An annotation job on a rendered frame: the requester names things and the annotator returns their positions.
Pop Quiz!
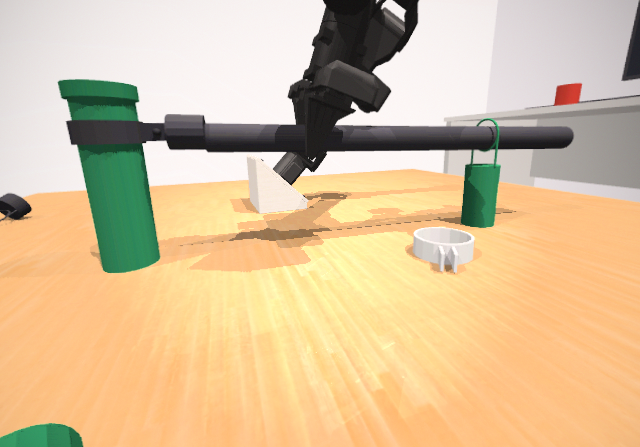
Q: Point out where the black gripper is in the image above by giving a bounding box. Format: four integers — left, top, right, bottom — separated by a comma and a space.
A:
287, 21, 379, 159

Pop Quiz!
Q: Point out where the black metal pipe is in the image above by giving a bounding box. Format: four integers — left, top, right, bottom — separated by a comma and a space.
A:
204, 122, 574, 153

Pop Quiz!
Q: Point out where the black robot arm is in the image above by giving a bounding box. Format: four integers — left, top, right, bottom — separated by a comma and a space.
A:
272, 0, 420, 189

